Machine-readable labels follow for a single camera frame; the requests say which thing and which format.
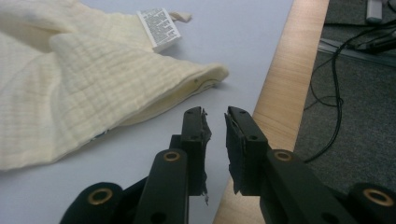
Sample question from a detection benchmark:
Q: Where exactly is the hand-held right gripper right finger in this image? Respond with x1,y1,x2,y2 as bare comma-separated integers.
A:
224,105,271,196

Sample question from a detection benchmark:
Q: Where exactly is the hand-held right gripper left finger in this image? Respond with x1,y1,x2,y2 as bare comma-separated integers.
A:
169,105,213,206

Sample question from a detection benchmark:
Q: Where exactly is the cream printed cloth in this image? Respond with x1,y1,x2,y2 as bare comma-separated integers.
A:
0,0,230,172

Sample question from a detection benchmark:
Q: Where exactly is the wooden table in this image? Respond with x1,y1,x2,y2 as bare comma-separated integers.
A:
212,0,331,224

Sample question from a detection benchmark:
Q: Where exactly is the grey metal floor bar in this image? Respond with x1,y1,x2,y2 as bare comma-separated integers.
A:
317,36,396,68

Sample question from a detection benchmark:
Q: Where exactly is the white power strip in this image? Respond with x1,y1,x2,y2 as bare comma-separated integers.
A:
365,0,385,24

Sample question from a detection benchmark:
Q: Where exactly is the thin black floor cable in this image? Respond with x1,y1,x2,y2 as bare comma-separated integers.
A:
303,22,396,164

